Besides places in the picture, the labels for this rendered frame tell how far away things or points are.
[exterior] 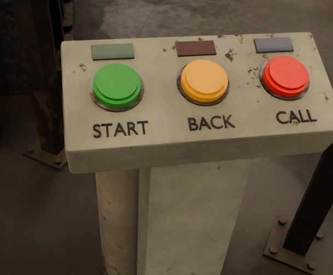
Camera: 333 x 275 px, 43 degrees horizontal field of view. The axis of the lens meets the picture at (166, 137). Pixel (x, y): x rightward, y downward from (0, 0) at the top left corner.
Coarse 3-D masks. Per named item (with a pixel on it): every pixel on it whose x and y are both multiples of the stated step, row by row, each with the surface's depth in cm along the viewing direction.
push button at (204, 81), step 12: (204, 60) 36; (192, 72) 36; (204, 72) 36; (216, 72) 36; (192, 84) 35; (204, 84) 35; (216, 84) 35; (192, 96) 35; (204, 96) 35; (216, 96) 35
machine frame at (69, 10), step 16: (48, 0) 123; (64, 0) 160; (0, 16) 111; (64, 16) 153; (0, 32) 114; (16, 32) 115; (64, 32) 145; (0, 48) 118; (16, 48) 118; (0, 64) 121; (16, 64) 122; (0, 80) 125; (16, 80) 126
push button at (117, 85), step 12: (96, 72) 35; (108, 72) 35; (120, 72) 35; (132, 72) 35; (96, 84) 34; (108, 84) 34; (120, 84) 34; (132, 84) 34; (96, 96) 34; (108, 96) 34; (120, 96) 34; (132, 96) 34
